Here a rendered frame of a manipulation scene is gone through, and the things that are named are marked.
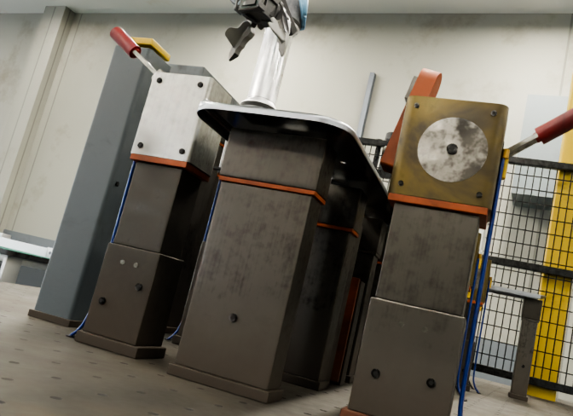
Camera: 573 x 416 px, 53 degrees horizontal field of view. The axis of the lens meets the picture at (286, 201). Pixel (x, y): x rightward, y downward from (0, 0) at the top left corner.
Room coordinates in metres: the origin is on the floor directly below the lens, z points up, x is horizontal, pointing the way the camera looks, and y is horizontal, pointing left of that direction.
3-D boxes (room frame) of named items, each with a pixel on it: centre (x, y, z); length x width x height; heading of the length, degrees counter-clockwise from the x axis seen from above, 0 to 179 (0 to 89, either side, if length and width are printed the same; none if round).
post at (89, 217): (0.91, 0.28, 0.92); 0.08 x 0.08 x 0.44; 70
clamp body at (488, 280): (1.56, -0.55, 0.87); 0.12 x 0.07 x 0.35; 70
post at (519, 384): (1.70, -0.77, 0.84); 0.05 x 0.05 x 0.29; 70
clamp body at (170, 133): (0.76, 0.17, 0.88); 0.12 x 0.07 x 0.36; 70
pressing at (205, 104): (1.23, -0.20, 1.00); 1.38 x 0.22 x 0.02; 160
